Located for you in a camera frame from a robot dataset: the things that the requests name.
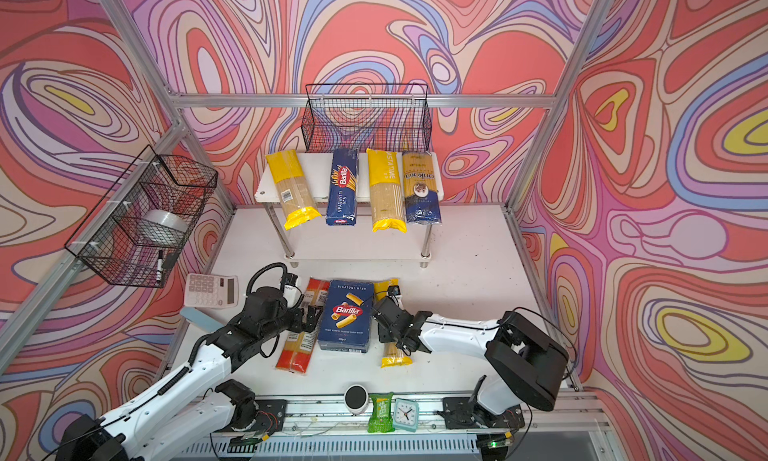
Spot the round black white speaker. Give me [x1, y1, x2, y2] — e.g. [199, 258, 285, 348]
[344, 384, 369, 416]

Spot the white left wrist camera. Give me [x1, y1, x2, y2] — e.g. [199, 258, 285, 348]
[281, 272, 303, 308]

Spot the black wire basket back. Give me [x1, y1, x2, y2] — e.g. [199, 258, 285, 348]
[301, 82, 432, 153]

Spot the black wire basket left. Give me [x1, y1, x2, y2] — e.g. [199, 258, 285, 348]
[64, 146, 218, 288]

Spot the green snack bag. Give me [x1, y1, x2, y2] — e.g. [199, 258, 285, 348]
[367, 393, 395, 434]

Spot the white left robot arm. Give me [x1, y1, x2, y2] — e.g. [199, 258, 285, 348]
[51, 262, 323, 460]

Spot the blue Barilla spaghetti box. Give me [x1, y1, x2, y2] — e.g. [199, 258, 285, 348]
[326, 148, 358, 226]

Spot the blue Ankara spaghetti bag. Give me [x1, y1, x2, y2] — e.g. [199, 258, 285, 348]
[403, 152, 442, 225]

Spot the white two-tier shelf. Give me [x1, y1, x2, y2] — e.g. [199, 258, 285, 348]
[254, 151, 445, 269]

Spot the black wire basket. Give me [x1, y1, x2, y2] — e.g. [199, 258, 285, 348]
[301, 82, 432, 153]
[64, 146, 218, 288]

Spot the white tape roll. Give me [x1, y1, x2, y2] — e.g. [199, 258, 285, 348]
[137, 209, 188, 248]

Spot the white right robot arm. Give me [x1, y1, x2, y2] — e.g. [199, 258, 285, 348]
[373, 294, 569, 429]

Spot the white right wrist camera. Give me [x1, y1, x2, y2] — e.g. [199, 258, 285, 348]
[387, 285, 402, 300]

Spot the yellow spaghetti bag with barcode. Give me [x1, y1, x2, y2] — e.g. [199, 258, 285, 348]
[266, 150, 321, 230]

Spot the black marker pen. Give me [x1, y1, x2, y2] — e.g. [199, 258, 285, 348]
[155, 249, 164, 284]

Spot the red spaghetti bag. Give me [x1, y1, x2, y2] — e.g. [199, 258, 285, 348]
[276, 278, 330, 374]

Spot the blue Barilla rigatoni box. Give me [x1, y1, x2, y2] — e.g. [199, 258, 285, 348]
[317, 279, 375, 353]

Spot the yellow Pastatime spaghetti bag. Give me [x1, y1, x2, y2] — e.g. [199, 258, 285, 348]
[374, 278, 412, 368]
[367, 149, 407, 233]

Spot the aluminium frame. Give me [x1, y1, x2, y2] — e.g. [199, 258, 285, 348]
[0, 0, 625, 378]

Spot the teal alarm clock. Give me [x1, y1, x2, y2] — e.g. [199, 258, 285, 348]
[393, 398, 420, 432]

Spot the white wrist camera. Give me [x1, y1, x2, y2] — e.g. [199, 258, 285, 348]
[281, 272, 303, 308]
[387, 285, 402, 300]

